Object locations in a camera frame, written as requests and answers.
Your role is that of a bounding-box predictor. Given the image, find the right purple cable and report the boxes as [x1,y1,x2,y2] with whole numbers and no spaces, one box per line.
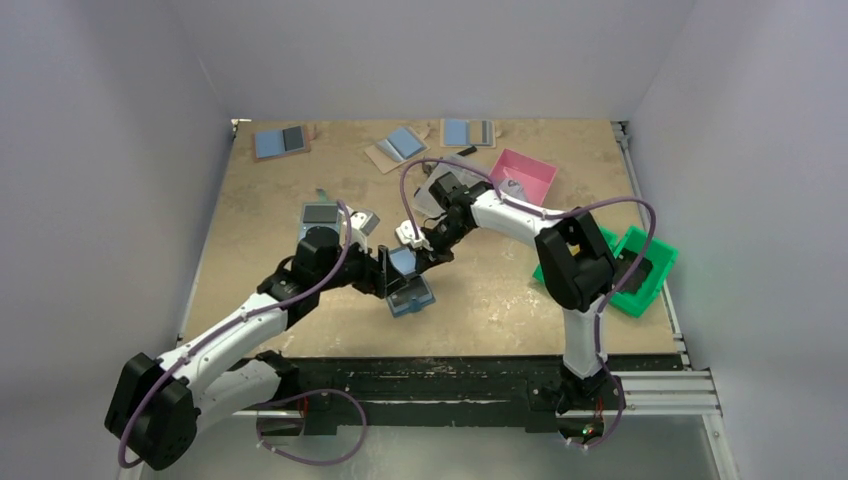
[398,157,658,452]

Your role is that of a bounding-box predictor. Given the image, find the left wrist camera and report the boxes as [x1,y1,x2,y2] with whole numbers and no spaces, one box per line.
[345,208,380,252]

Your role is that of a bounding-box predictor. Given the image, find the blue card holder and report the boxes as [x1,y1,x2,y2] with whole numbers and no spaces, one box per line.
[386,247,435,318]

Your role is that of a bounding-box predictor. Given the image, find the pink plastic bin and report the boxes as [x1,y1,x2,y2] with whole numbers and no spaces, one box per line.
[490,149,558,206]

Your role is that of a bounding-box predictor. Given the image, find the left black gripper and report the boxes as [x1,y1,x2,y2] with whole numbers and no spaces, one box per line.
[315,234,407,298]

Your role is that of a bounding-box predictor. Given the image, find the clear plastic organizer box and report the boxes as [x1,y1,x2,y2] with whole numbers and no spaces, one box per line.
[407,154,492,220]

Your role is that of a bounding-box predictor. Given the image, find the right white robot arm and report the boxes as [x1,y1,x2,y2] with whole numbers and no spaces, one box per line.
[405,173,615,413]

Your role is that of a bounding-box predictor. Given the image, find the brown open card holder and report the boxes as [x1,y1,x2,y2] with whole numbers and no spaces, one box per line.
[253,125,316,162]

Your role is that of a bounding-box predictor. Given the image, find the teal open card holder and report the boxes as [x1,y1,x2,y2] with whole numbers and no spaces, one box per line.
[294,189,350,262]

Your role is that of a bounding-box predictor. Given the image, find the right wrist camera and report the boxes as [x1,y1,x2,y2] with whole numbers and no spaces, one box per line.
[395,220,431,250]

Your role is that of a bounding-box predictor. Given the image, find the cards in pink bin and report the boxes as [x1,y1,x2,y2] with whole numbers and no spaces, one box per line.
[499,178,528,203]

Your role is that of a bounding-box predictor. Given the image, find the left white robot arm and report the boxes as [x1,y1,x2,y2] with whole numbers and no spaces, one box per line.
[104,226,408,470]

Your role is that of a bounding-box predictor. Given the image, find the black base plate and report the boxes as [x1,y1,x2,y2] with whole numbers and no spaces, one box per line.
[250,353,682,437]

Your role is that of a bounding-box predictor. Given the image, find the beige open card holder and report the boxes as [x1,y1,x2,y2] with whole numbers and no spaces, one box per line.
[440,118,500,148]

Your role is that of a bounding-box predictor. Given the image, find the green plastic tray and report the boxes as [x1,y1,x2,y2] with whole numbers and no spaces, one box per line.
[532,226,619,285]

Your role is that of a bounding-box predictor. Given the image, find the tan open card holder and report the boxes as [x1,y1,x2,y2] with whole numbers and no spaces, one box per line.
[364,127,429,174]

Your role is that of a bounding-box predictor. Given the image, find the green tray lid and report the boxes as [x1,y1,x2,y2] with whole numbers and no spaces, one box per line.
[611,226,678,318]

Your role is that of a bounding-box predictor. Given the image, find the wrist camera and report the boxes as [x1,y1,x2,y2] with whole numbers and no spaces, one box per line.
[395,220,431,250]
[345,208,380,252]

